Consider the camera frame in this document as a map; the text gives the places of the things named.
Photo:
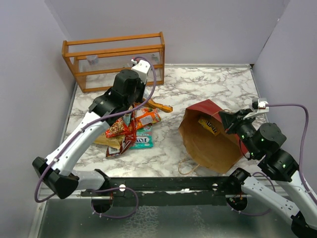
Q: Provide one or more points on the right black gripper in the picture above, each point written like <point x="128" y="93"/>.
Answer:
<point x="229" y="119"/>

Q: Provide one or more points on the yellow M&M's candy bag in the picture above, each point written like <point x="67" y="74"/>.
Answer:
<point x="207" y="124"/>

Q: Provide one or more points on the red brown paper bag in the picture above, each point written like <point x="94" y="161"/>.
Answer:
<point x="217" y="153"/>

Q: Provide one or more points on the yellow Werther's candy bag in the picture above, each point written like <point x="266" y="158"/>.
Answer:
<point x="152" y="104"/>

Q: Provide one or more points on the orange silver snack packet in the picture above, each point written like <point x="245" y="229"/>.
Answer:
<point x="145" y="116"/>

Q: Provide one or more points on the teal Fox's candy bag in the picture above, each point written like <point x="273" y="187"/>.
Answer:
<point x="144" y="138"/>

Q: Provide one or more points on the red white chips bag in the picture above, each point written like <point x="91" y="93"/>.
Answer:
<point x="128" y="141"/>

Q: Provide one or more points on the gold teal chips bag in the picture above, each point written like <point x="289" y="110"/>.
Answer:
<point x="114" y="142"/>

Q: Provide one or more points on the red pretzel snack bag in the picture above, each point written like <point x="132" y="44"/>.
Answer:
<point x="118" y="128"/>

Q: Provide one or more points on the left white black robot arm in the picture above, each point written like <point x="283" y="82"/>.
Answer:
<point x="57" y="176"/>

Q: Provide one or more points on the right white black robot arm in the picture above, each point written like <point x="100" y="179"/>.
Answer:
<point x="264" y="144"/>

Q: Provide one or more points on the orange wooden rack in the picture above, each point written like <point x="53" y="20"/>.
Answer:
<point x="115" y="54"/>

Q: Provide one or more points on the small patterned cup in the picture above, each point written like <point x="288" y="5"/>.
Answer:
<point x="92" y="59"/>

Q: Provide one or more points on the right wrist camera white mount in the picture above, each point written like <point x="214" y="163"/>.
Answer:
<point x="259" y="107"/>

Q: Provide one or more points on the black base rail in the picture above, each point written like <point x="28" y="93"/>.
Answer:
<point x="179" y="191"/>

